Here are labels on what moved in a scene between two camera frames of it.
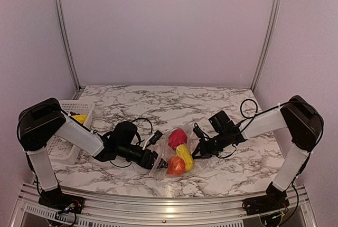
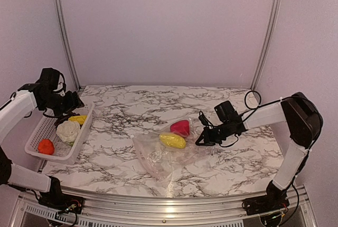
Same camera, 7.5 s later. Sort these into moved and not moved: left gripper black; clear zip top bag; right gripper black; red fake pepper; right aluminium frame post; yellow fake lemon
Moved: red fake pepper; clear zip top bag; right gripper black; left gripper black
Not moved: right aluminium frame post; yellow fake lemon
